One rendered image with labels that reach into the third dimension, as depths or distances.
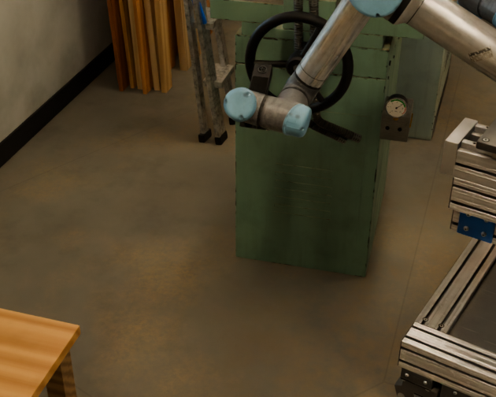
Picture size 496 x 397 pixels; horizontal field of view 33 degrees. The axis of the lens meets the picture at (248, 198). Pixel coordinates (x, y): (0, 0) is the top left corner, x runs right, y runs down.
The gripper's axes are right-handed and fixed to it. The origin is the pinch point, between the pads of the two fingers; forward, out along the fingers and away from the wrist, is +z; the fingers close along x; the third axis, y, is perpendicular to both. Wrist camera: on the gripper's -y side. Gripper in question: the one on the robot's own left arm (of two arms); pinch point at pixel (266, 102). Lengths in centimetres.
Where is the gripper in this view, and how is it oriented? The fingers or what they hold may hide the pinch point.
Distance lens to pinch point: 225.0
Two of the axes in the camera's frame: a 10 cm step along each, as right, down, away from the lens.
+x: 9.7, 1.6, -1.9
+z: 2.0, -0.6, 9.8
